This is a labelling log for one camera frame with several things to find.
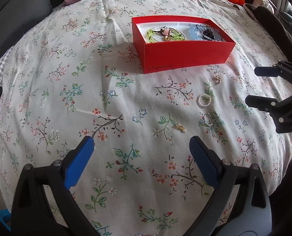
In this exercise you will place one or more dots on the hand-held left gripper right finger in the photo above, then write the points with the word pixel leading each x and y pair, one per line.
pixel 203 162

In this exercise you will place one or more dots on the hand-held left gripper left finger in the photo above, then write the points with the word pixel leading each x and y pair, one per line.
pixel 81 159

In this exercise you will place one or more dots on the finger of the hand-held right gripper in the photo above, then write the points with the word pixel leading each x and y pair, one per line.
pixel 261 103
pixel 266 71

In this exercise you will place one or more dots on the red cardboard box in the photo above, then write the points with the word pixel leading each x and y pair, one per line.
pixel 185 54

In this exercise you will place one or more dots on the pink charm pendant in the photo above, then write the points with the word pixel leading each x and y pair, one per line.
pixel 166 33

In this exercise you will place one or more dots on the silver hoop earrings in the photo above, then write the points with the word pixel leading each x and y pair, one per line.
pixel 207 122

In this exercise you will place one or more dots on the gold dice stud earrings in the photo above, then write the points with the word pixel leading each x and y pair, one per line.
pixel 180 128

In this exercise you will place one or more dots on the small gold earring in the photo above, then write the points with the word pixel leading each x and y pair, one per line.
pixel 218 78

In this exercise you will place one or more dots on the dark brown cloth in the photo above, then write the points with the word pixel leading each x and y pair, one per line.
pixel 266 19

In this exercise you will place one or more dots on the blue plastic basin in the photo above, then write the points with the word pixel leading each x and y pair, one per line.
pixel 2 223

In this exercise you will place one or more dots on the dark grey cushion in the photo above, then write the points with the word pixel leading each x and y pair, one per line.
pixel 18 9

